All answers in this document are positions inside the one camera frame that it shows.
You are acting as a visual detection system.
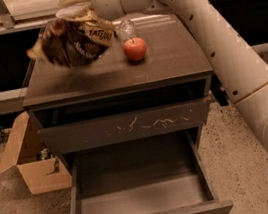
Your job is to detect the open middle drawer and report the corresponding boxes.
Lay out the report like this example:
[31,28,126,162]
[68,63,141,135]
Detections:
[70,128,233,214]

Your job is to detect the red apple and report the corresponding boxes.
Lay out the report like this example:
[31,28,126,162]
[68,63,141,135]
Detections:
[122,37,147,62]

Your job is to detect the white ceramic bowl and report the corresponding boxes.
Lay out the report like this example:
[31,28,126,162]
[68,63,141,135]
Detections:
[56,4,89,21]

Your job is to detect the brown chip bag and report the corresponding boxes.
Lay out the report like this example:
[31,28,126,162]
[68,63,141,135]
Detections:
[26,18,115,68]

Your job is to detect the metal can in box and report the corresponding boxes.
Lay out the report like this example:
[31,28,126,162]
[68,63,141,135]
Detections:
[37,148,51,160]

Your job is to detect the clear glass jar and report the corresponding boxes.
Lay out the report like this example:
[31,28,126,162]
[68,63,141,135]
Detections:
[118,19,137,43]

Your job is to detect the black metal stand legs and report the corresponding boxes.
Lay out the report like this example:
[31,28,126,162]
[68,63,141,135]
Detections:
[210,78,229,106]

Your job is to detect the closed top drawer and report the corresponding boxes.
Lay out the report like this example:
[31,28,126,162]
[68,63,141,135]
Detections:
[38,99,209,154]

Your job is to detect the grey drawer cabinet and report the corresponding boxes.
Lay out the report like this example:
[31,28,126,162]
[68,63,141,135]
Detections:
[9,0,241,214]

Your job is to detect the open cardboard box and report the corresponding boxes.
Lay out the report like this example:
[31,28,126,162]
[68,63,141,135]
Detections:
[0,112,72,195]

